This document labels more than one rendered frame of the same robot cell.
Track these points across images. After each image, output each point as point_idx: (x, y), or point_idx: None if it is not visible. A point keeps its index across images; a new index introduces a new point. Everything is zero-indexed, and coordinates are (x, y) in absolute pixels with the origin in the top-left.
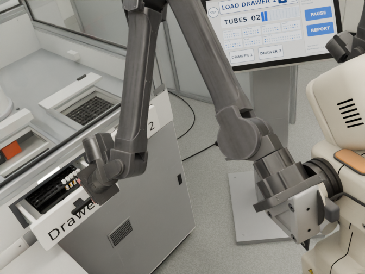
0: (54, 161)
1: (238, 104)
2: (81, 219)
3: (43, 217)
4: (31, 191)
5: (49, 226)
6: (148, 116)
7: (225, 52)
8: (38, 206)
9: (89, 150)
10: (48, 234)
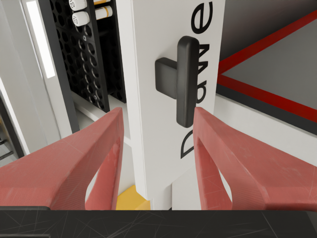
0: (1, 11)
1: None
2: (212, 58)
3: (137, 170)
4: (66, 94)
5: (170, 157)
6: None
7: None
8: (108, 107)
9: None
10: (182, 157)
